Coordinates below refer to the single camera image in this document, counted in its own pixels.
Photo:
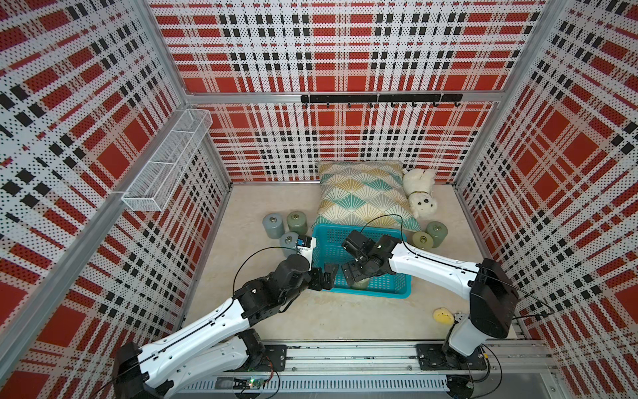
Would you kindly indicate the blue grey tea canister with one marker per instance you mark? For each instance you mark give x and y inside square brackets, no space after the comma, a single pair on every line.
[273,225]

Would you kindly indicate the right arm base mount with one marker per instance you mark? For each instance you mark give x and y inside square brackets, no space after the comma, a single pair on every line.
[433,357]

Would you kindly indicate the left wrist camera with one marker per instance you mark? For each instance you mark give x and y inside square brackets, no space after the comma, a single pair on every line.
[305,246]

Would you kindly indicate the light blue tea canister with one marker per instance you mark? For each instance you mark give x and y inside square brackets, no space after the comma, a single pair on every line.
[288,242]

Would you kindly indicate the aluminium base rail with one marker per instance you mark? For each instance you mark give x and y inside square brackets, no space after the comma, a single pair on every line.
[344,358]

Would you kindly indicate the white plush bear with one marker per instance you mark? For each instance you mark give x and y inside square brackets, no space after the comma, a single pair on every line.
[418,185]

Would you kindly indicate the fan pattern pillow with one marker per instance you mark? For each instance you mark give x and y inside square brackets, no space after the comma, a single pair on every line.
[364,193]

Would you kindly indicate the yellow plush toy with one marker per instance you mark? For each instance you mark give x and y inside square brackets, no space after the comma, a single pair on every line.
[443,316]

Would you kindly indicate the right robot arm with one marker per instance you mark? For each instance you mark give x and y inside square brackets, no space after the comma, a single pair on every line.
[491,295]

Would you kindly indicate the light green tea canister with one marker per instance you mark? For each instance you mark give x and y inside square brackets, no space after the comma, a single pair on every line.
[422,240]

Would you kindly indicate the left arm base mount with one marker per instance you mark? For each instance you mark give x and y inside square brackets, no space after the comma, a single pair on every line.
[274,356]

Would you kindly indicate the dark green tea canister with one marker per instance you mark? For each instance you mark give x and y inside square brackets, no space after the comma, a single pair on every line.
[297,222]

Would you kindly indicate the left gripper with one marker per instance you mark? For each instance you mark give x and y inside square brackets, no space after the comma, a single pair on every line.
[317,284]

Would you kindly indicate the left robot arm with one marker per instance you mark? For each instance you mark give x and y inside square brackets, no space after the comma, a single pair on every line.
[224,340]

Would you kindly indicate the green circuit board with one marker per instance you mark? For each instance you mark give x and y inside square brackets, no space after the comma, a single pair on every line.
[252,383]

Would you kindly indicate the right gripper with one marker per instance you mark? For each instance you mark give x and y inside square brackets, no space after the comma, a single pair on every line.
[355,275]

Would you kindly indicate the black hook rail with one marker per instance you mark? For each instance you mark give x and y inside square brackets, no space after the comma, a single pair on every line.
[432,98]

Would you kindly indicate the teal plastic basket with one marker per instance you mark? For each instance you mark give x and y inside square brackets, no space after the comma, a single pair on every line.
[329,251]

